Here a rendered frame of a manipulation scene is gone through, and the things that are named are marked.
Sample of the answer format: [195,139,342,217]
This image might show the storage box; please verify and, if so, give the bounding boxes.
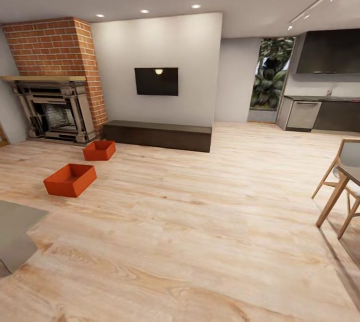
[83,140,116,161]
[43,164,97,197]

